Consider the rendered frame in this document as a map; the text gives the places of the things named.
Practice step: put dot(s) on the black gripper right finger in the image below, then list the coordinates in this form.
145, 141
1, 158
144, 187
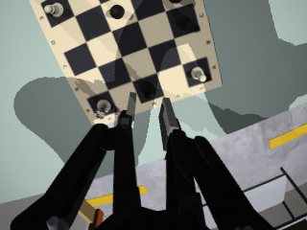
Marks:
227, 203

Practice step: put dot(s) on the white pawn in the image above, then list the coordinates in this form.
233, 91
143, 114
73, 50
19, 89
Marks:
56, 9
197, 74

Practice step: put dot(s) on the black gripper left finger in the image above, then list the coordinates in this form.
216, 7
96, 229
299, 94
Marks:
64, 198

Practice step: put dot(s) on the chess board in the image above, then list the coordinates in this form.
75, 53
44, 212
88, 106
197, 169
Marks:
104, 58

